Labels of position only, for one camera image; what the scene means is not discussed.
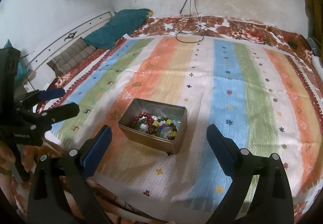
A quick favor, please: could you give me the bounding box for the dark red bead bracelet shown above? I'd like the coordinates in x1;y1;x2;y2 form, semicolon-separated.
131;112;155;135

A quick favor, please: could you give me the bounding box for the green jade bangle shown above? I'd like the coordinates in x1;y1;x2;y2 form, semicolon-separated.
134;120;148;132

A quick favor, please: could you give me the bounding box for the multicolour bead bracelet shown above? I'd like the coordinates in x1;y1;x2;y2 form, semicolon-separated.
153;121;175;139

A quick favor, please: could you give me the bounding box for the yellow and dark bead bracelet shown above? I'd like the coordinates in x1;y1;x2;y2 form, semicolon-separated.
151;117;179;141

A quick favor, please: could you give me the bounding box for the person's left hand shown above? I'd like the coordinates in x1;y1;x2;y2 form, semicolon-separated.
1;139;64;191

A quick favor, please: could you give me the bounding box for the grey striped pillow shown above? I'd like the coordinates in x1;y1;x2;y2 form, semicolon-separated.
47;38;97;77

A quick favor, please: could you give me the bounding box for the teal towel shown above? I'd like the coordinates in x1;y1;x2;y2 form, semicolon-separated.
83;8;153;49

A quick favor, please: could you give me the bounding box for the striped colourful mat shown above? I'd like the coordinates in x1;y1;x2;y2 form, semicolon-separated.
51;36;322;223

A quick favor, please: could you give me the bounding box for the silver metal tin box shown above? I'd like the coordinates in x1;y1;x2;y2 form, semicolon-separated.
118;98;187;155

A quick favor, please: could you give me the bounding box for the mustard hanging garment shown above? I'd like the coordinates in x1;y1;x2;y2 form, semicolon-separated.
305;0;322;47

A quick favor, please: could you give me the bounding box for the black cable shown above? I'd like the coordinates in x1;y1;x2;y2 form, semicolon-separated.
172;0;205;44

